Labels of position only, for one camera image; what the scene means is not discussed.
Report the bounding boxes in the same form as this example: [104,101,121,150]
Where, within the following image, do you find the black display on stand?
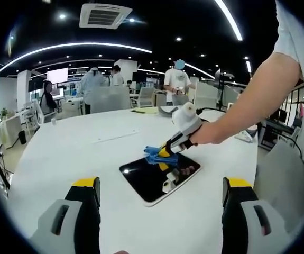
[29,78,45,92]

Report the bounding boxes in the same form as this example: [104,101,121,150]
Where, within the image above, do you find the grey curved headband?
[159,105,179,119]

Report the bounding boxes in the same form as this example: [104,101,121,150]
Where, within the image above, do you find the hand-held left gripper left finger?
[30,176,102,254]

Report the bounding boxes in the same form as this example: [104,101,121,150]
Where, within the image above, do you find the white ceiling air vent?
[79,3,133,29]

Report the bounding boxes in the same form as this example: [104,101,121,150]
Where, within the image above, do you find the white low cabinet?
[0,116,23,149]

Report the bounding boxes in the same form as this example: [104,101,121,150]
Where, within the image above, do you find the person's right hand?
[191,123,223,146]

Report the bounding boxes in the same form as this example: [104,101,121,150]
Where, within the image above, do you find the black tripod stand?
[215,68,234,111]

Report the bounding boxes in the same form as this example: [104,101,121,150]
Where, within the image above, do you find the frosted desk divider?
[90,86,131,114]
[194,81,220,109]

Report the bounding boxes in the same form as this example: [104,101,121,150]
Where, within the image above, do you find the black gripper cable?
[195,107,304,159]

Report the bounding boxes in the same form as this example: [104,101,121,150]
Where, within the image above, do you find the white office chair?
[138,87,156,107]

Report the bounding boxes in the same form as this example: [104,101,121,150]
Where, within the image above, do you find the black wall display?
[132,71,146,83]

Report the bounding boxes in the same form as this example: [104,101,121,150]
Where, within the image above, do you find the bright wall screen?
[47,68,69,83]

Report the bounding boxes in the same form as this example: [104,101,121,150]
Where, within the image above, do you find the black tablet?
[119,152,202,207]

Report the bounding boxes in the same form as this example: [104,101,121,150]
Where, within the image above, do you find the blue cleaning cloth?
[143,145,180,166]

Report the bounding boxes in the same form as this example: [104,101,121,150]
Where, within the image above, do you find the grey mesh office chair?
[253,137,304,233]

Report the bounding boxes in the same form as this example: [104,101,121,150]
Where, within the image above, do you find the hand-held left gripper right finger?
[221,176,291,254]

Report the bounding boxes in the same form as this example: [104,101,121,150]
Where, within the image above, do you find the white table cable cover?
[92,129,142,143]

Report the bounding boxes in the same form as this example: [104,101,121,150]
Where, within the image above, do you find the yellow paper sheet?
[130,107,159,115]

